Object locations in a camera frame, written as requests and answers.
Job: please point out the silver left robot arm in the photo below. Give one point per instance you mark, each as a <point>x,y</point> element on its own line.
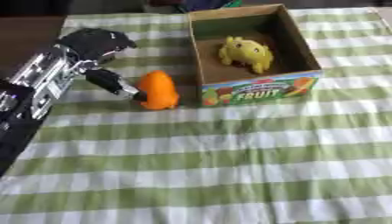
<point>30,87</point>

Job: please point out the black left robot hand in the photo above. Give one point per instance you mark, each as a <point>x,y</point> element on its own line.
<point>94,43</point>

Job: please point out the orange toy fruit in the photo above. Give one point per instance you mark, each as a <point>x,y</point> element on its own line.
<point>158,89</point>

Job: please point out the yellow soft toy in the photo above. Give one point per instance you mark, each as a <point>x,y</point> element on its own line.
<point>246,53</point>

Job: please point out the cardboard box with fruit print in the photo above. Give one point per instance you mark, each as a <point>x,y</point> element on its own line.
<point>255,52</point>

